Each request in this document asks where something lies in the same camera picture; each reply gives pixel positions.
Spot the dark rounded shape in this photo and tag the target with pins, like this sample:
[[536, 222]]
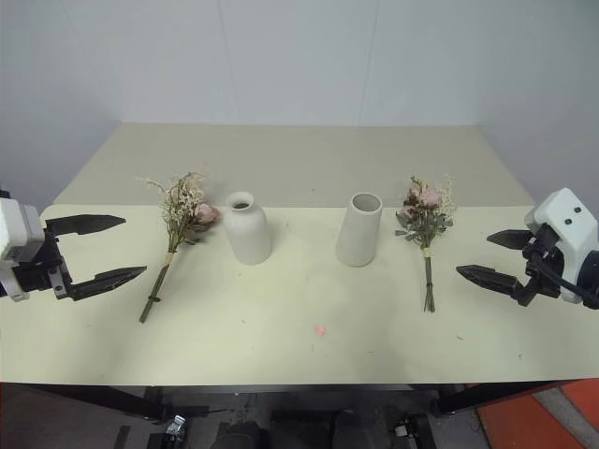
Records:
[[243, 435]]

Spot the silver metal caster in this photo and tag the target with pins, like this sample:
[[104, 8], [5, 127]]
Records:
[[401, 430], [177, 425]]

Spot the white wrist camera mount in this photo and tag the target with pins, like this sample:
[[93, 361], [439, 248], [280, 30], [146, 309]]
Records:
[[18, 224], [568, 220]]

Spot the white bottle-shaped ceramic vase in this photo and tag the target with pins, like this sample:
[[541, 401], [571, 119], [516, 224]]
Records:
[[248, 234]]

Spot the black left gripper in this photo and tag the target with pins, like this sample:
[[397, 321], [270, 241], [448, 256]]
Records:
[[39, 273]]

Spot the small pink petal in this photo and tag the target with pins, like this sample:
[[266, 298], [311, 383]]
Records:
[[321, 330]]

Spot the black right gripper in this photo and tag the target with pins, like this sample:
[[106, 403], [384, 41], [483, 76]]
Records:
[[543, 262]]

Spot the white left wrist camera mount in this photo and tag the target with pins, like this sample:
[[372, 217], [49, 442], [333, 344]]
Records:
[[18, 224]]

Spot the orange floor mat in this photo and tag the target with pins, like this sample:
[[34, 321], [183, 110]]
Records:
[[538, 416]]

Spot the short dried pink flower bouquet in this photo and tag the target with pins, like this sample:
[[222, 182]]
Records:
[[427, 215]]

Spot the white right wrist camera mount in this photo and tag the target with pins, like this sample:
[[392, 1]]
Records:
[[568, 220]]

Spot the black table frame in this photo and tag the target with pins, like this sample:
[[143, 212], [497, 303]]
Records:
[[107, 397]]

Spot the long-stemmed dried flower bouquet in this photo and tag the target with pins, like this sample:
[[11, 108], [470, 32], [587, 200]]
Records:
[[180, 210]]

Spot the white tapered ceramic vase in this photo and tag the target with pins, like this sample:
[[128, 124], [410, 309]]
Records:
[[358, 234]]

